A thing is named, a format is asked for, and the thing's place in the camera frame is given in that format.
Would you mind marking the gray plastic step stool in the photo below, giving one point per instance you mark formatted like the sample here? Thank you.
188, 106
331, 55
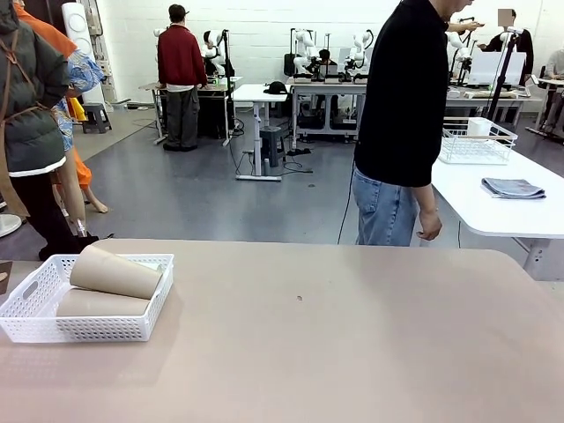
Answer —
272, 145
97, 118

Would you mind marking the standing person in black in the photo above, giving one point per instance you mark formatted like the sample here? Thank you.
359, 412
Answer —
522, 48

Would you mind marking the white background work table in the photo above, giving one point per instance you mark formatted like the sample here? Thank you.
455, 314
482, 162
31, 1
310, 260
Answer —
484, 99

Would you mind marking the white monitor box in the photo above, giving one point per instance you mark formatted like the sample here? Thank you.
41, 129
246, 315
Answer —
489, 70

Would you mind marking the person in red sweater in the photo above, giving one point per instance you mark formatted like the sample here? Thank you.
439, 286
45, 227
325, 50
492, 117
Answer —
180, 57

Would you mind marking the long white lab table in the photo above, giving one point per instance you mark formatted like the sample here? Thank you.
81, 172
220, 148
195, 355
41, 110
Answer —
330, 88

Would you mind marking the person's right forearm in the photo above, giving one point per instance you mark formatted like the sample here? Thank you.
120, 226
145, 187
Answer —
427, 198

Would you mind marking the mannequin in orange blue clothes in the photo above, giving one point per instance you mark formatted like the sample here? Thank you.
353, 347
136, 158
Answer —
77, 75

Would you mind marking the black floor power strip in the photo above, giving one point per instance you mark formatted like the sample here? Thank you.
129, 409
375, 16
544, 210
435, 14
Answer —
299, 153

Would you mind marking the brown board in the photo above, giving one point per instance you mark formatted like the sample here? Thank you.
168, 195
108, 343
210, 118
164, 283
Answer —
5, 277

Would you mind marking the white round fan base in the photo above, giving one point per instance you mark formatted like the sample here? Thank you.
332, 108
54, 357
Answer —
9, 224

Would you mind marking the black tripod stand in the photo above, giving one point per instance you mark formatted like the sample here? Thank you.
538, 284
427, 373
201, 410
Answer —
227, 88
502, 75

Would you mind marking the wooden top work table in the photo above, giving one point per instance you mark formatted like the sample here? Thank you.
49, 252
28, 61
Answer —
150, 86

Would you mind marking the white tower fan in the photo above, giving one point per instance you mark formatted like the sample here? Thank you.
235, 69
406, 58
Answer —
81, 26

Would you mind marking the blue denim cloth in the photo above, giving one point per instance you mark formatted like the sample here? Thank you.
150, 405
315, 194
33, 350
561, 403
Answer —
513, 188

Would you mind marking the white paper cup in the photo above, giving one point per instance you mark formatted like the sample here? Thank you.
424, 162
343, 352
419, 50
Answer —
479, 128

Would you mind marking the person's right hand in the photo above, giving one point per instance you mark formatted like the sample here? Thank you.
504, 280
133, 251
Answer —
431, 227

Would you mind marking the black suitcase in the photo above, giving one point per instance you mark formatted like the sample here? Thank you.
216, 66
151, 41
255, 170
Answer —
290, 64

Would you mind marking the seated dark-haired background person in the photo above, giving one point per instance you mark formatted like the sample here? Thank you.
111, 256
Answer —
326, 59

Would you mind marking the white perforated plastic basket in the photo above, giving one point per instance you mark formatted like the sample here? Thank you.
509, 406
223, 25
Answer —
88, 328

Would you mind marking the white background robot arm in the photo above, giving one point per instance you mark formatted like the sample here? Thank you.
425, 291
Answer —
306, 48
460, 48
213, 44
359, 48

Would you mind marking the seated person in gray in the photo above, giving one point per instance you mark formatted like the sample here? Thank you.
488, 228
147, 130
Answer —
555, 66

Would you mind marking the person in green jacket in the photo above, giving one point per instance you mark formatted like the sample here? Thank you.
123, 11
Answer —
26, 110

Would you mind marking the black cap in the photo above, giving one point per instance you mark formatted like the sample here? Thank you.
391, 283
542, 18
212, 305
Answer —
276, 88

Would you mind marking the brown paper cup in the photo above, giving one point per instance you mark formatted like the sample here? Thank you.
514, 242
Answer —
114, 273
101, 304

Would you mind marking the person in black sweater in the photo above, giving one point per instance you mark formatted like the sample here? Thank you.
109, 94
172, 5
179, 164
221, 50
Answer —
405, 97

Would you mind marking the white height-adjustable desk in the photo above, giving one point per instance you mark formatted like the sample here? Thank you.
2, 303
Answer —
255, 94

